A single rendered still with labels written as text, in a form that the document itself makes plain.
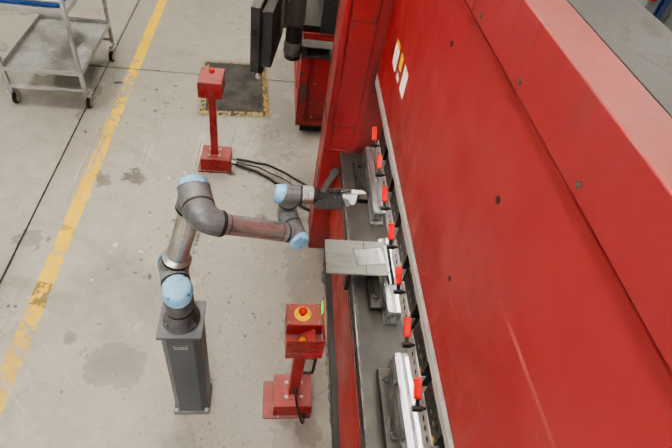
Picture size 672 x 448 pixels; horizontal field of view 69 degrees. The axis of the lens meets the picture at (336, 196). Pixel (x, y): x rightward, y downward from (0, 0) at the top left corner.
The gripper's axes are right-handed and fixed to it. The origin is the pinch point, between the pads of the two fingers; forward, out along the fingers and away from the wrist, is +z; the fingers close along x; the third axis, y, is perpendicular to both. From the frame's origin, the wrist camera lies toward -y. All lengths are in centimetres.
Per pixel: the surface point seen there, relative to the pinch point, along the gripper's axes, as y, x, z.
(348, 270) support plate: 31.7, -11.5, -2.6
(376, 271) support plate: 31.6, -11.5, 9.4
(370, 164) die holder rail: -22, -60, 15
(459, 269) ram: 25, 73, 12
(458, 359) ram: 48, 74, 12
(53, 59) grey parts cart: -117, -224, -219
